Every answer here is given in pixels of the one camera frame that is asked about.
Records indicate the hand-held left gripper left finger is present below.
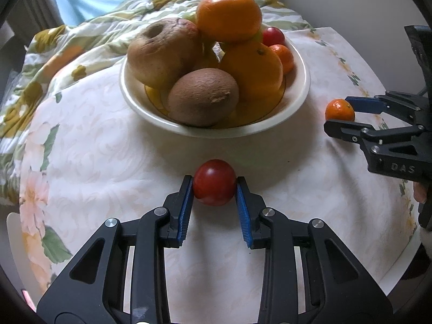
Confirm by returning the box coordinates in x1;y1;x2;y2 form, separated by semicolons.
36;175;194;324

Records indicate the wrinkled yellow-brown apple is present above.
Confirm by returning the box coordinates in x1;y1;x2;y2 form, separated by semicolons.
127;18;204;89

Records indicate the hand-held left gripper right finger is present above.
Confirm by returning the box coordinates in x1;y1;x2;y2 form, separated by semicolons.
236;175;394;324

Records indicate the person's right hand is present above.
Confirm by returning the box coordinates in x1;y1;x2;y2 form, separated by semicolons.
412;180;428;205

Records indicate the grey curtain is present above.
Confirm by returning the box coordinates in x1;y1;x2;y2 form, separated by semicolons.
5;0;66;32

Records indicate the brown kiwi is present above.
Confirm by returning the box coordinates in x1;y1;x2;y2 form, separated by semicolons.
167;68;240;128

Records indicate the floral white tablecloth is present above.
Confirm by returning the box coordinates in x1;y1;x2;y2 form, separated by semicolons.
18;25;421;311

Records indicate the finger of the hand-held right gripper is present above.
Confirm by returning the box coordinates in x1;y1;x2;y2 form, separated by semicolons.
345;90;427;122
323;120;426;177

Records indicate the large mandarin orange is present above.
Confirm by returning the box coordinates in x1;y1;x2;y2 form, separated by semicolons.
196;0;263;44

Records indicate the navel orange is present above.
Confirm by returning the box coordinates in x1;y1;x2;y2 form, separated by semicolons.
219;42;284;101

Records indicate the floral quilted blanket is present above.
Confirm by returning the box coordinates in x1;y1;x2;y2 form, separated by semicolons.
0;0;316;206

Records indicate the cream oval bowl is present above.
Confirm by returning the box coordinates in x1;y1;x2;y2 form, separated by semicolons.
119;23;311;139

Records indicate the small mandarin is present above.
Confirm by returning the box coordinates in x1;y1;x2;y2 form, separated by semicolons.
325;98;356;122
269;44;294;75

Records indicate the red cherry tomato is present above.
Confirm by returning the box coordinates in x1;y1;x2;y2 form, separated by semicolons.
193;159;237;207
262;26;287;47

